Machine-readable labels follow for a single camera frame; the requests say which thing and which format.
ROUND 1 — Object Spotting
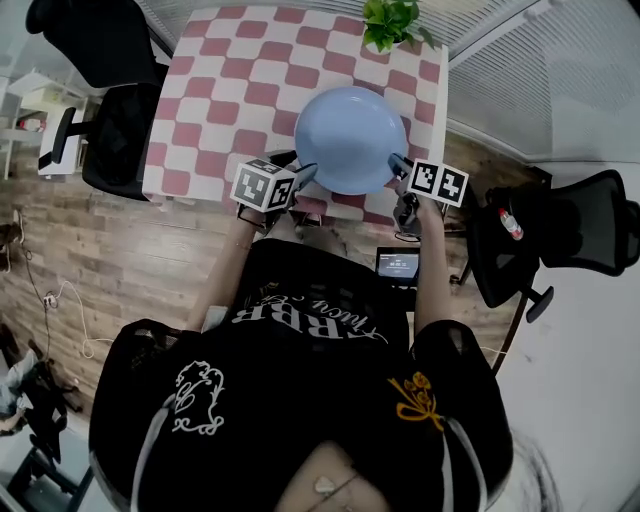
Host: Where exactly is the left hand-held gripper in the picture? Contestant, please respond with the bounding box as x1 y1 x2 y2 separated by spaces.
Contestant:
229 148 320 237

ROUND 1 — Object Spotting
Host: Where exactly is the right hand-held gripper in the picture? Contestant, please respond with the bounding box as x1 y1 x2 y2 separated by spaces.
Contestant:
388 152 470 238

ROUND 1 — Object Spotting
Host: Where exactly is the big blue plate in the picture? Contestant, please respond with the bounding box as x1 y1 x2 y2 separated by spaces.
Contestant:
294 85 409 197

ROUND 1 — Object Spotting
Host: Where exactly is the person's right forearm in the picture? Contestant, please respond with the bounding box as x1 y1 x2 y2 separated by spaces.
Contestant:
413 198 454 336

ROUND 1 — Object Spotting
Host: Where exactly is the small black screen device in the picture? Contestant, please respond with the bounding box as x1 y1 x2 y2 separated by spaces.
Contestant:
375 246 421 289

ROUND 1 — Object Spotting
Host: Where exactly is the white bottle red cap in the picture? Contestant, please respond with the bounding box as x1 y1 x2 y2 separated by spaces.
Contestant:
497 207 525 241

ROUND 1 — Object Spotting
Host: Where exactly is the red white checkered tablecloth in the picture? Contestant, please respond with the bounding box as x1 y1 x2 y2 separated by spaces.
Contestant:
142 4 449 226

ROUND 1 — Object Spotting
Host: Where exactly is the green potted plant white pot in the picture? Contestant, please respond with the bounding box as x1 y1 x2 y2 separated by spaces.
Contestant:
362 0 436 55

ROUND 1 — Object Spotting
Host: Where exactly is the black mesh office chair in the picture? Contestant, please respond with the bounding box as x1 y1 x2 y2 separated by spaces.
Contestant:
467 168 640 324
25 0 170 202

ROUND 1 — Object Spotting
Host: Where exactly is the person's black printed shirt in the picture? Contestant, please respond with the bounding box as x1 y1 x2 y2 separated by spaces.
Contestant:
88 238 515 512

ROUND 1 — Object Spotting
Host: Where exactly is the white shelf unit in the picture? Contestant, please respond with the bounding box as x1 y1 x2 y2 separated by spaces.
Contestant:
0 69 90 179

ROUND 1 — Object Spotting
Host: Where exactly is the white floor cable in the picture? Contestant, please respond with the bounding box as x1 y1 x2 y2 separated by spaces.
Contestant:
44 279 117 359

